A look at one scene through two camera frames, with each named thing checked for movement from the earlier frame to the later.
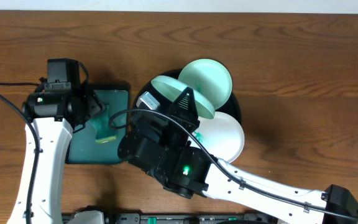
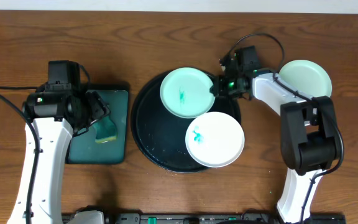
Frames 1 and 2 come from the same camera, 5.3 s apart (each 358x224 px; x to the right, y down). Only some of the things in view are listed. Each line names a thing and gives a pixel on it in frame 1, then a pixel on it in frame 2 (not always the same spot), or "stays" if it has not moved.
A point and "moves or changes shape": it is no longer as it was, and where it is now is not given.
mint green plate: (209, 76) moves or changes shape
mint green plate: (171, 88) to (307, 76)
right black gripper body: (174, 135) to (227, 87)
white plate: (221, 134) stays
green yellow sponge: (104, 132) stays
